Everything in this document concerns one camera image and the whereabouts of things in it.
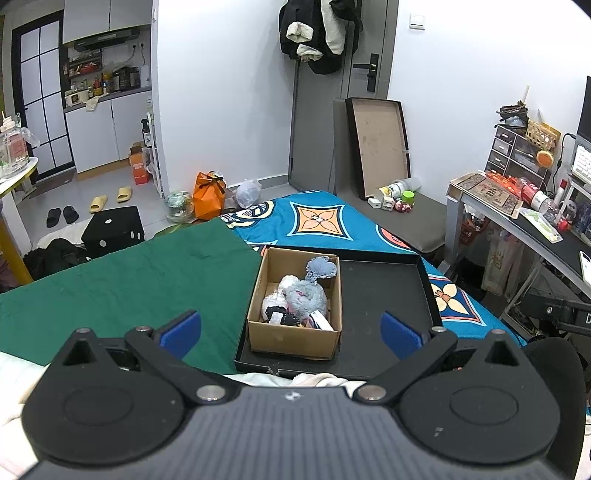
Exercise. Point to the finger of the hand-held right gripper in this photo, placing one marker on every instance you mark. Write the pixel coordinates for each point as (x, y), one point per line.
(547, 308)

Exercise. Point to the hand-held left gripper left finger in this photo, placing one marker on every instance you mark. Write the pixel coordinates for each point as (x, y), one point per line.
(182, 334)

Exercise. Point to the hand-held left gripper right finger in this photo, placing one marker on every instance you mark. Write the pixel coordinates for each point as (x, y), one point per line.
(399, 339)

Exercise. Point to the black shallow tray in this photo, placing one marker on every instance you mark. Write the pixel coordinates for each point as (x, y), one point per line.
(378, 295)

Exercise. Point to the blue tissue pack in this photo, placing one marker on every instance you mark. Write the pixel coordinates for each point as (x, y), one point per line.
(321, 321)

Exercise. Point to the grey mouse plush toy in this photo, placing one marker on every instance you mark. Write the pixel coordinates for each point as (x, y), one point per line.
(304, 297)

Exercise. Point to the blue denim plush patch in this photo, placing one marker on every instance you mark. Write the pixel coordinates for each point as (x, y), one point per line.
(321, 268)

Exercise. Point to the black flower-shaped pouch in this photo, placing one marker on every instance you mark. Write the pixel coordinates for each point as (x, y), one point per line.
(288, 318)

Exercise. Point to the brown cardboard box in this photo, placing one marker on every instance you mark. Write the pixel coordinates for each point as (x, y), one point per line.
(291, 344)

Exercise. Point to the white roll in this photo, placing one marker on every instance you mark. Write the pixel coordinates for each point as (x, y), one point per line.
(289, 282)

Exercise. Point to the white phone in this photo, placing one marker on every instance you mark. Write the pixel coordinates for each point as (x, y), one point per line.
(585, 265)

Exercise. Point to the grey desk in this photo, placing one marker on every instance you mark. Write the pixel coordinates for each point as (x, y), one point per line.
(568, 251)

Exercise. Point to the cream tote bag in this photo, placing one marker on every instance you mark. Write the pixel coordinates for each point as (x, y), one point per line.
(502, 261)

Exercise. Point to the green blanket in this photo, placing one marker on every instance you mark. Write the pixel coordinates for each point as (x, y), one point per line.
(129, 286)

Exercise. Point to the green and white packet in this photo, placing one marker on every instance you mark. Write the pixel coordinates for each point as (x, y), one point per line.
(542, 226)

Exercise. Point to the cream fleece blanket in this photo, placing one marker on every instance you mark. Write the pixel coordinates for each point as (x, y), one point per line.
(318, 379)

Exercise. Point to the clear plastic bottle red label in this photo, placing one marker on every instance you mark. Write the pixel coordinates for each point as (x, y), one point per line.
(538, 196)

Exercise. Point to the white bottle red cap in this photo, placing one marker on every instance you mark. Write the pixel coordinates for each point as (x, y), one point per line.
(561, 194)

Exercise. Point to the blue patterned blanket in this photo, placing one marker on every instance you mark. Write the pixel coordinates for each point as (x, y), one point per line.
(360, 221)

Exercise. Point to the black dice stool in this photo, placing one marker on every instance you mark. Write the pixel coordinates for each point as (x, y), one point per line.
(113, 230)

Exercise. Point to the clear glass jar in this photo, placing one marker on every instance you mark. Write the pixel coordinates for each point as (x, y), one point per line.
(178, 207)

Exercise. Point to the brown patterned board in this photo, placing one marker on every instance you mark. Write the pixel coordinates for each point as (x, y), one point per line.
(489, 191)

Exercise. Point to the small red toys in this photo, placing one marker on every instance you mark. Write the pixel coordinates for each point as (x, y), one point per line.
(402, 206)

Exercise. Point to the red snack packets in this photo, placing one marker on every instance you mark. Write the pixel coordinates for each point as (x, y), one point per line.
(502, 180)

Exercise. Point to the white charger block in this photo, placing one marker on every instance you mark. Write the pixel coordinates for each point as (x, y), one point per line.
(388, 203)

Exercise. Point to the white charger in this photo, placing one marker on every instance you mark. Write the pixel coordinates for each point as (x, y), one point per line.
(375, 203)

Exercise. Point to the orange gift bag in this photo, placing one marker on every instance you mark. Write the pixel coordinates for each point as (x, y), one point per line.
(208, 198)

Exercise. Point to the green cup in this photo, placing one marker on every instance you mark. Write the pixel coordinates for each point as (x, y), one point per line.
(408, 198)

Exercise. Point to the black clothes pile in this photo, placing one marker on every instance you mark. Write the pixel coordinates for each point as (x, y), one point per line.
(55, 258)

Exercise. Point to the white keyboard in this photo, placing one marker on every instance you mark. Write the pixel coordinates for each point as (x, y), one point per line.
(582, 161)

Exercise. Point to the clear plastic jar yellow label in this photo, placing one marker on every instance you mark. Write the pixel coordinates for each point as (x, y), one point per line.
(395, 188)

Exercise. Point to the yellow slipper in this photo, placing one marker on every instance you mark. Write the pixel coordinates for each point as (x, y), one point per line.
(98, 203)
(124, 194)

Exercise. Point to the white knotted plastic bag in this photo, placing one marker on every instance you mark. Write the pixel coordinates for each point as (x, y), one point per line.
(248, 194)

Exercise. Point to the grey drawer organizer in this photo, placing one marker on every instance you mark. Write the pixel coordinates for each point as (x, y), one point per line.
(501, 152)

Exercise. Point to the black slipper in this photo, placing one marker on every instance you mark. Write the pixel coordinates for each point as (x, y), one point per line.
(53, 218)
(70, 213)

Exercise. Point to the orange cardboard box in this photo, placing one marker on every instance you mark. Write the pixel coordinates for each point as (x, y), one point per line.
(140, 168)

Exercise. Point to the woven bamboo basket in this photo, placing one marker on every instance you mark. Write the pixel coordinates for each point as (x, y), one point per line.
(542, 134)

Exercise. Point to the white narrow rack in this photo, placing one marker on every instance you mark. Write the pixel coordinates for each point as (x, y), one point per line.
(154, 157)

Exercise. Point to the black tray lid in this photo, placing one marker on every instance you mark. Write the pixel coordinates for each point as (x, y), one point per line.
(381, 147)

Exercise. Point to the dark wooden model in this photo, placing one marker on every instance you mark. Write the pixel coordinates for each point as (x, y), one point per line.
(512, 116)

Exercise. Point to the black monitor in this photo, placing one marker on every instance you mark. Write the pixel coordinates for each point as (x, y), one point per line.
(585, 110)

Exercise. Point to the white lower kitchen cabinet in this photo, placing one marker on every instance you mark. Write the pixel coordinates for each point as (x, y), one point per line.
(106, 134)

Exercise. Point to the white kitchen cabinet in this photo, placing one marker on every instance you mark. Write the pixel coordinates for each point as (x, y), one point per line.
(106, 16)
(106, 134)

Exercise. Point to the grey door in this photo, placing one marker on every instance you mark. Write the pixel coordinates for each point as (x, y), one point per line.
(318, 138)

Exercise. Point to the yellow round table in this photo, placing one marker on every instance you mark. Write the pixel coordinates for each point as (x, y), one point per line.
(14, 182)

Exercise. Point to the clear plastic container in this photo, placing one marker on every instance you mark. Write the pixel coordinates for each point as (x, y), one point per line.
(11, 147)

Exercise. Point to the black door lock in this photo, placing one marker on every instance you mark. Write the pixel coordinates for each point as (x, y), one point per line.
(371, 74)

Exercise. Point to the black framed sliding door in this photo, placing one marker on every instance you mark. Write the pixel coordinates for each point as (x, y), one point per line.
(41, 92)

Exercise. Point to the range hood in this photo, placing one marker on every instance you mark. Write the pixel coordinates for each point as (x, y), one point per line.
(106, 39)

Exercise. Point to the black and white hanging jacket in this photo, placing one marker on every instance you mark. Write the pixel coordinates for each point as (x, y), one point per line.
(323, 37)

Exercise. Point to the white upper kitchen cabinet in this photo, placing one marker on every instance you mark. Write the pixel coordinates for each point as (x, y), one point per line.
(106, 16)

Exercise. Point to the white light switch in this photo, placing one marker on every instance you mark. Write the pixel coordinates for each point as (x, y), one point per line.
(417, 21)

